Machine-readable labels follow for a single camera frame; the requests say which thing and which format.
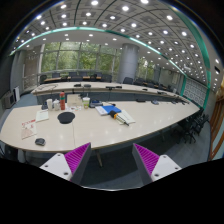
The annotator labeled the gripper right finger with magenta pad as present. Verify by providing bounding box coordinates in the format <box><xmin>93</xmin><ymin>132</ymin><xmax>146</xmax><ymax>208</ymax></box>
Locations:
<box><xmin>132</xmin><ymin>144</ymin><xmax>181</xmax><ymax>185</ymax></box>

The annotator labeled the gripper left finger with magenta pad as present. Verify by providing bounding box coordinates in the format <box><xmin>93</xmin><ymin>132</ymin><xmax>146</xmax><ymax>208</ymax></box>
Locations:
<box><xmin>41</xmin><ymin>143</ymin><xmax>91</xmax><ymax>185</ymax></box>

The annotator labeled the black computer mouse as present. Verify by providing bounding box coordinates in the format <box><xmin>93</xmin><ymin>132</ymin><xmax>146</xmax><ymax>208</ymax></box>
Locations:
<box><xmin>35</xmin><ymin>138</ymin><xmax>46</xmax><ymax>146</ymax></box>

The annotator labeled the round black mouse pad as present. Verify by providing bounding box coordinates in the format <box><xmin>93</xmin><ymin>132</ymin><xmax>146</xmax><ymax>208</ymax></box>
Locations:
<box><xmin>58</xmin><ymin>112</ymin><xmax>75</xmax><ymax>124</ymax></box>

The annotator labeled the long white conference table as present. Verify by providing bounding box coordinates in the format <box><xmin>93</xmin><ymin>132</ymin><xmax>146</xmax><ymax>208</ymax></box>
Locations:
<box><xmin>0</xmin><ymin>101</ymin><xmax>198</xmax><ymax>152</ymax></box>

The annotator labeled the black office chair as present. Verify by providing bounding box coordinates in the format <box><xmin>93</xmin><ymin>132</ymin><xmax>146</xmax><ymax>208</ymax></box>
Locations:
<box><xmin>174</xmin><ymin>108</ymin><xmax>209</xmax><ymax>142</ymax></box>

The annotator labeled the white paper sheet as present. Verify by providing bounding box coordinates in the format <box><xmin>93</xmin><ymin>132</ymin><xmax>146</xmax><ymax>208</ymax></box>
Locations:
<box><xmin>36</xmin><ymin>110</ymin><xmax>49</xmax><ymax>122</ymax></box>

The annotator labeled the white paper bag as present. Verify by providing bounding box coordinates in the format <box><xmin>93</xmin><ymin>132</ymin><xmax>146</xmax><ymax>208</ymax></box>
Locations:
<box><xmin>67</xmin><ymin>94</ymin><xmax>82</xmax><ymax>107</ymax></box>

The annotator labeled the green-lidded plastic cup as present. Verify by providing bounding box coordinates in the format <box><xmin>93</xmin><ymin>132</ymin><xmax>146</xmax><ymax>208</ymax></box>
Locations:
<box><xmin>83</xmin><ymin>97</ymin><xmax>90</xmax><ymax>109</ymax></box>

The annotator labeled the blue folder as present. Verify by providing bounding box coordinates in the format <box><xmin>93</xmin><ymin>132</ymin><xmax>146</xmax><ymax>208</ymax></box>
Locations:
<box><xmin>102</xmin><ymin>105</ymin><xmax>121</xmax><ymax>115</ymax></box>

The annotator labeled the white cup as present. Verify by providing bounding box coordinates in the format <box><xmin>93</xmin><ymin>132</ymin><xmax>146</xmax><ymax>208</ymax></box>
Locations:
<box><xmin>46</xmin><ymin>99</ymin><xmax>53</xmax><ymax>110</ymax></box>

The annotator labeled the red water bottle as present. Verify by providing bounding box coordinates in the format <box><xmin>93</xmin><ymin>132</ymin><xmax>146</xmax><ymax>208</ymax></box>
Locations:
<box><xmin>60</xmin><ymin>91</ymin><xmax>65</xmax><ymax>110</ymax></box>

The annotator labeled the rear curved conference table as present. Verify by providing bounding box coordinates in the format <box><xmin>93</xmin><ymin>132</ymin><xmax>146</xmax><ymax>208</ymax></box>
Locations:
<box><xmin>32</xmin><ymin>82</ymin><xmax>182</xmax><ymax>99</ymax></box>

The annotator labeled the grey round pillar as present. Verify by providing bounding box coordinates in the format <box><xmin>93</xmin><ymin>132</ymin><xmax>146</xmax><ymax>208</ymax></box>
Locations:
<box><xmin>117</xmin><ymin>43</ymin><xmax>139</xmax><ymax>83</ymax></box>

